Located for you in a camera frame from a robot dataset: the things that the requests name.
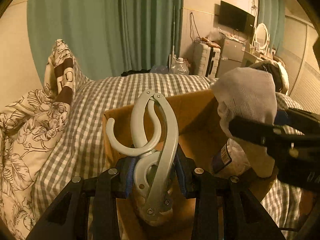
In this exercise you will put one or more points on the white sock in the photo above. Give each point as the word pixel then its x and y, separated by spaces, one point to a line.
pixel 250 95

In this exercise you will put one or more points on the floral print quilt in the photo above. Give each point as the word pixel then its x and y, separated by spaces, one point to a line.
pixel 27 130

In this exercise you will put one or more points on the clear plastic packet blue label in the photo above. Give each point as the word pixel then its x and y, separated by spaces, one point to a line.
pixel 231 158

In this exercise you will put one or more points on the dark and cream clothing pile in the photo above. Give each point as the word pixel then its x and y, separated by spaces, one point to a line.
pixel 273 73

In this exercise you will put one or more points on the clear plastic water bottle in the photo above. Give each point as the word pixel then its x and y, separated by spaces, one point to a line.
pixel 179 67

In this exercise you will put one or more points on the wide green curtain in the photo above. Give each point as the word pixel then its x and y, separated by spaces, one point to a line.
pixel 100 25

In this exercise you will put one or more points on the narrow green curtain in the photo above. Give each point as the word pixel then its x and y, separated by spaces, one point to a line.
pixel 271 12

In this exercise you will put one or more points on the grey folding clothes hanger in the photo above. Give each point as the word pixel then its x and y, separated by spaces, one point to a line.
pixel 165 135

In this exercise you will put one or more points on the white sliding wardrobe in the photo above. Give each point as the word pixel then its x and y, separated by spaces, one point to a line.
pixel 303 60

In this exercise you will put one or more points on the grey checked bed sheet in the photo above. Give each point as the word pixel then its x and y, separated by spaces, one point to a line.
pixel 87 110

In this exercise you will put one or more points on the black wall television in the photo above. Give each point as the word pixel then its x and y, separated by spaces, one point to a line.
pixel 236 17

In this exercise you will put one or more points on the silver mini fridge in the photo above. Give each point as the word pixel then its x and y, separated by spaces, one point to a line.
pixel 231 55

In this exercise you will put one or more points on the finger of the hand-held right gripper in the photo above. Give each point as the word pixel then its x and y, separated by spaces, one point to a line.
pixel 252 131
pixel 300 116

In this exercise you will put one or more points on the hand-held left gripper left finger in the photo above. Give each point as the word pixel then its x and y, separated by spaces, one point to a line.
pixel 129 177

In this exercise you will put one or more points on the brown cardboard box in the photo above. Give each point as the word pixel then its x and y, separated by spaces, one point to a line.
pixel 197 120

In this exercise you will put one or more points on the white oval vanity mirror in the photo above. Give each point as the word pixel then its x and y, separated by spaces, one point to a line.
pixel 261 36

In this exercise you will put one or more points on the white suitcase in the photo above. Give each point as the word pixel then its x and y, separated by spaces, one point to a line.
pixel 206 58

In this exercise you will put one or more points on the white pole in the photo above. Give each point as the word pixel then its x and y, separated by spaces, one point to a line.
pixel 173 32

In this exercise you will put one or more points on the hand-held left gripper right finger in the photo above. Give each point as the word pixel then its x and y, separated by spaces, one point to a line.
pixel 180 177

